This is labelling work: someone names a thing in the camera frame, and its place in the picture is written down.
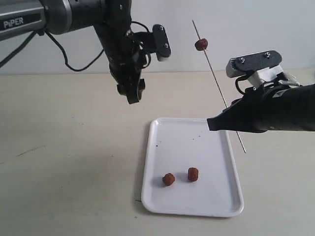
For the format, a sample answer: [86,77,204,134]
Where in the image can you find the white rectangular plastic tray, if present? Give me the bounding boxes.
[141,118,244,218]

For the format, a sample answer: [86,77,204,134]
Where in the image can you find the dark red cherry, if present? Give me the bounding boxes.
[194,38,208,51]

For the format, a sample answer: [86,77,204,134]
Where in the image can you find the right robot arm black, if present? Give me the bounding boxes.
[207,85,315,133]

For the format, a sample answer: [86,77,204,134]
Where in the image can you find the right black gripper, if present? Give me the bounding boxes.
[207,84,283,133]

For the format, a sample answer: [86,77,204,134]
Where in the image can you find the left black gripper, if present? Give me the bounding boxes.
[109,30,152,104]

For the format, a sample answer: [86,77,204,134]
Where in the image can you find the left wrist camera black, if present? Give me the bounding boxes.
[152,24,171,62]

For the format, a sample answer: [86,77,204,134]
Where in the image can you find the thin metal skewer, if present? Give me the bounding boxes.
[192,20,246,154]

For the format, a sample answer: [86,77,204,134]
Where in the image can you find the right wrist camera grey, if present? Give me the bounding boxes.
[226,50,282,78]

